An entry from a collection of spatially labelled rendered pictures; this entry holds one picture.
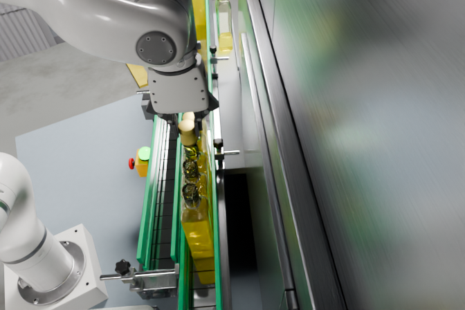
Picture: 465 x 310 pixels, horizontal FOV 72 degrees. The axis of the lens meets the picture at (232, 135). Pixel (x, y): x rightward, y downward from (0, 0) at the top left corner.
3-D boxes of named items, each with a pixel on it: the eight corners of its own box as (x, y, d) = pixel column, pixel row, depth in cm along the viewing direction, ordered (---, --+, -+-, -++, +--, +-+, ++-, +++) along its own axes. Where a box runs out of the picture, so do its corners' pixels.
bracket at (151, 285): (181, 299, 77) (176, 290, 72) (142, 302, 77) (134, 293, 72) (181, 283, 80) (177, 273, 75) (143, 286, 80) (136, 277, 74)
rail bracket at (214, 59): (230, 78, 124) (228, 48, 114) (212, 79, 124) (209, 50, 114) (229, 72, 127) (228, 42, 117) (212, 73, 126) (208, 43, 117)
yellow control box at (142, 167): (160, 176, 110) (156, 163, 104) (138, 178, 109) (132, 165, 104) (162, 160, 114) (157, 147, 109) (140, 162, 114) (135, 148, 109)
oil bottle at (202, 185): (214, 234, 81) (206, 188, 65) (192, 236, 81) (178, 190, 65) (213, 214, 85) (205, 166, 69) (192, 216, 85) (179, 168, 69)
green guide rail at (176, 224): (180, 268, 75) (174, 255, 69) (176, 269, 75) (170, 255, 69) (191, -29, 192) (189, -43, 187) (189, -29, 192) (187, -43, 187)
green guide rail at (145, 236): (149, 271, 75) (140, 258, 69) (144, 272, 75) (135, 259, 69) (178, -28, 192) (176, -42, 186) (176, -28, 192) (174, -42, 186)
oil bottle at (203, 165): (213, 214, 85) (205, 165, 69) (192, 216, 85) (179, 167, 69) (212, 196, 89) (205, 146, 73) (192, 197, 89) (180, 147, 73)
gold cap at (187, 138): (198, 145, 66) (195, 131, 62) (180, 147, 65) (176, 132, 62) (198, 132, 68) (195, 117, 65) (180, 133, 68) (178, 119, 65)
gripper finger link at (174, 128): (174, 103, 61) (179, 127, 66) (157, 104, 61) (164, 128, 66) (173, 114, 59) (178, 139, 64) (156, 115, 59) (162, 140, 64)
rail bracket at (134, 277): (185, 288, 72) (175, 268, 63) (109, 295, 72) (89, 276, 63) (185, 275, 74) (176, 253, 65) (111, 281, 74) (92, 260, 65)
